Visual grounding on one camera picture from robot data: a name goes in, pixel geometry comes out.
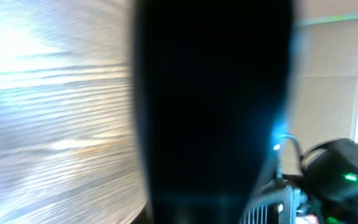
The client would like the blue Galaxy smartphone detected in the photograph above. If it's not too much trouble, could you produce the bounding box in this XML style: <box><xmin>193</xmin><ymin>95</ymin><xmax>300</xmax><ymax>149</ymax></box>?
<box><xmin>132</xmin><ymin>0</ymin><xmax>294</xmax><ymax>224</ymax></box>

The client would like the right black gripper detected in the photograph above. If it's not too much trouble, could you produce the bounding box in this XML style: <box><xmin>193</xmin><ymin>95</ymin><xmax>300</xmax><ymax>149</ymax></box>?
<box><xmin>239</xmin><ymin>180</ymin><xmax>301</xmax><ymax>224</ymax></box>

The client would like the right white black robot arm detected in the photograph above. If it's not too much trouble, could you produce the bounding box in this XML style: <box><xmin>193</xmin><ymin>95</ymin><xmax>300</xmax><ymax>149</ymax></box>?
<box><xmin>239</xmin><ymin>134</ymin><xmax>358</xmax><ymax>224</ymax></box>

